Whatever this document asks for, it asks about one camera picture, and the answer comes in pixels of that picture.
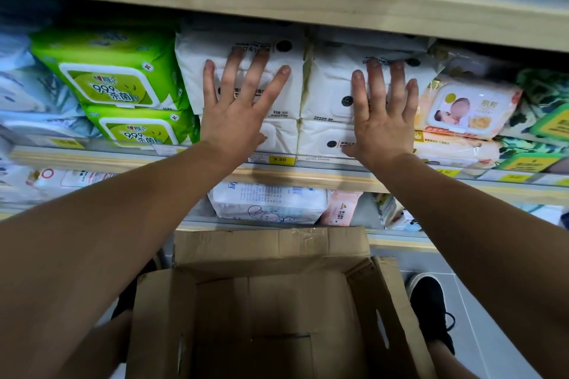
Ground person's right hand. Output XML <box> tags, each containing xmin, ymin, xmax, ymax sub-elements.
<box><xmin>342</xmin><ymin>58</ymin><xmax>420</xmax><ymax>170</ymax></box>

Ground person's left hand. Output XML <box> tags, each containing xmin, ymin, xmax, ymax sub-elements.
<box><xmin>200</xmin><ymin>46</ymin><xmax>292</xmax><ymax>166</ymax></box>

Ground white blue tissue pack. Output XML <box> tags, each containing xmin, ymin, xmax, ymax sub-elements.
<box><xmin>207</xmin><ymin>182</ymin><xmax>330</xmax><ymax>226</ymax></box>

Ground pink small wipes pack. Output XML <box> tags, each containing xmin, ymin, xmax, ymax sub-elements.
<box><xmin>319</xmin><ymin>189</ymin><xmax>363</xmax><ymax>227</ymax></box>

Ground large green wet wipes pack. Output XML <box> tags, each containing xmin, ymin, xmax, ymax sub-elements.
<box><xmin>30</xmin><ymin>27</ymin><xmax>190</xmax><ymax>112</ymax></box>
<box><xmin>83</xmin><ymin>103</ymin><xmax>200</xmax><ymax>147</ymax></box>

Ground small wipes packets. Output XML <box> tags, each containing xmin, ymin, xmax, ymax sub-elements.
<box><xmin>391</xmin><ymin>210</ymin><xmax>421</xmax><ymax>232</ymax></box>

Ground brown cardboard box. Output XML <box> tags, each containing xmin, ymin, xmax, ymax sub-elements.
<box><xmin>126</xmin><ymin>226</ymin><xmax>439</xmax><ymax>379</ymax></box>

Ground stack of light blue wipes packs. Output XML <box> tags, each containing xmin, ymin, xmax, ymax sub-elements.
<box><xmin>0</xmin><ymin>23</ymin><xmax>101</xmax><ymax>140</ymax></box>

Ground person's right forearm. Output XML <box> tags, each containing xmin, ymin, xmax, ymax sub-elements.
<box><xmin>371</xmin><ymin>151</ymin><xmax>569</xmax><ymax>379</ymax></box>

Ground person's left forearm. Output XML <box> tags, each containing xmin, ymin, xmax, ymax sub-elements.
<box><xmin>0</xmin><ymin>143</ymin><xmax>236</xmax><ymax>379</ymax></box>

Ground person's right black shoe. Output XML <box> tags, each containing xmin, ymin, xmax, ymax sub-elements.
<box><xmin>405</xmin><ymin>273</ymin><xmax>456</xmax><ymax>355</ymax></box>

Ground person's black shoe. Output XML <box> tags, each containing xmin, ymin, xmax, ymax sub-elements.
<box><xmin>111</xmin><ymin>258</ymin><xmax>159</xmax><ymax>320</ymax></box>
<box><xmin>405</xmin><ymin>273</ymin><xmax>456</xmax><ymax>355</ymax></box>

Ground person's left black shoe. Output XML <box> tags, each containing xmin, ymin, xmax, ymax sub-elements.
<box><xmin>111</xmin><ymin>258</ymin><xmax>159</xmax><ymax>320</ymax></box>

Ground person's left leg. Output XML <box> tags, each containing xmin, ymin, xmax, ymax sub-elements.
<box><xmin>57</xmin><ymin>310</ymin><xmax>134</xmax><ymax>379</ymax></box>

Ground yellow white price tag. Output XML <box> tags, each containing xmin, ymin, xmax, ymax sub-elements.
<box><xmin>49</xmin><ymin>137</ymin><xmax>86</xmax><ymax>151</ymax></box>
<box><xmin>248</xmin><ymin>153</ymin><xmax>297</xmax><ymax>167</ymax></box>
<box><xmin>533</xmin><ymin>174</ymin><xmax>569</xmax><ymax>188</ymax></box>
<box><xmin>429</xmin><ymin>165</ymin><xmax>463</xmax><ymax>179</ymax></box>
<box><xmin>153</xmin><ymin>144</ymin><xmax>187</xmax><ymax>157</ymax></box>
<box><xmin>478</xmin><ymin>169</ymin><xmax>534</xmax><ymax>184</ymax></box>

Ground grey plastic wrapped pack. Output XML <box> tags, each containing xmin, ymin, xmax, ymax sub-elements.
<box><xmin>429</xmin><ymin>43</ymin><xmax>516</xmax><ymax>81</ymax></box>

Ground white pastel towel pack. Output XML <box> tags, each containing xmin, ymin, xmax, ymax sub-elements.
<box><xmin>515</xmin><ymin>203</ymin><xmax>565</xmax><ymax>226</ymax></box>

